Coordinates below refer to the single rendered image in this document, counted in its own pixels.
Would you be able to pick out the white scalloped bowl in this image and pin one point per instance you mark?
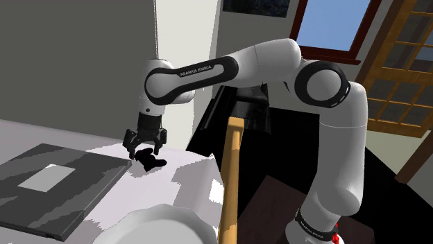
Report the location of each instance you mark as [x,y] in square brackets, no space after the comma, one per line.
[162,226]

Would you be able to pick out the tan wooden chair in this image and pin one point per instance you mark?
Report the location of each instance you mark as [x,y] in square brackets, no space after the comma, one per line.
[231,175]

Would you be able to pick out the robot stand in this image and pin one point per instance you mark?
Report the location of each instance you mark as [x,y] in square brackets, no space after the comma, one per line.
[270,209]

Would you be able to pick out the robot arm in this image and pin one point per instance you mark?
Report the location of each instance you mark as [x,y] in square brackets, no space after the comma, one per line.
[341,162]

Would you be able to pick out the wooden glass pane door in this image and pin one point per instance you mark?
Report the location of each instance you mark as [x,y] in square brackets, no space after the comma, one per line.
[399,84]

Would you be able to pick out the red framed window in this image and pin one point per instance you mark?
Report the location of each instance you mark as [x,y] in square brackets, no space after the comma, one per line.
[324,20]

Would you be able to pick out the small black lumpy object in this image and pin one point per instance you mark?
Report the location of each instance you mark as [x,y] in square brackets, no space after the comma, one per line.
[148,160]

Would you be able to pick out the black cabinet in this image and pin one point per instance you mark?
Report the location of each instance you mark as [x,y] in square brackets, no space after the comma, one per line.
[291,145]

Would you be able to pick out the flat grey box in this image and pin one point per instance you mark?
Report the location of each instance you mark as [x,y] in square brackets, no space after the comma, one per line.
[67,189]

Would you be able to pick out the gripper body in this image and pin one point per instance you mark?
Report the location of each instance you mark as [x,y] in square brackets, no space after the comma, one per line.
[148,126]

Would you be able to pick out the dark wall picture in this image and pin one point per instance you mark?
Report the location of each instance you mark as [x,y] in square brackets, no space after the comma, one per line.
[257,6]

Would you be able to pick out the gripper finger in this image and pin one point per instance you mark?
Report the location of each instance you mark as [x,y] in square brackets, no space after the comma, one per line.
[160,140]
[130,142]

